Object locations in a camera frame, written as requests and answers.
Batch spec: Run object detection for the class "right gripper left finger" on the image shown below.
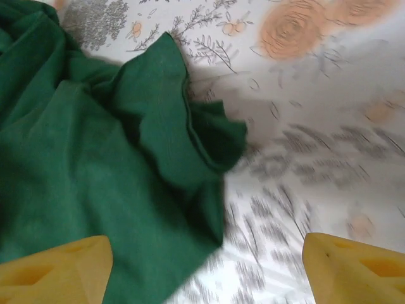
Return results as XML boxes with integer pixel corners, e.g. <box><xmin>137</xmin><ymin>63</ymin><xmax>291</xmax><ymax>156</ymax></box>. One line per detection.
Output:
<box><xmin>0</xmin><ymin>234</ymin><xmax>114</xmax><ymax>304</ymax></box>

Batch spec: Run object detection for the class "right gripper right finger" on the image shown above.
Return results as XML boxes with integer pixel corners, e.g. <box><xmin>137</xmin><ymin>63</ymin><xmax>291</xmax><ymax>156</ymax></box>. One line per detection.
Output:
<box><xmin>301</xmin><ymin>232</ymin><xmax>405</xmax><ymax>304</ymax></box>

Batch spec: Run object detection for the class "dark green t-shirt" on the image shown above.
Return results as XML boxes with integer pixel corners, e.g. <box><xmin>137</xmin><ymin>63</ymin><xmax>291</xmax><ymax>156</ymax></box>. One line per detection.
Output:
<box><xmin>0</xmin><ymin>0</ymin><xmax>249</xmax><ymax>304</ymax></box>

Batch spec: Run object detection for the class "floral print tablecloth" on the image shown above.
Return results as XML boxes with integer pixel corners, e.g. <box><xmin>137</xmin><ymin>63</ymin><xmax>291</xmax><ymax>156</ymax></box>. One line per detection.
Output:
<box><xmin>52</xmin><ymin>0</ymin><xmax>405</xmax><ymax>304</ymax></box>

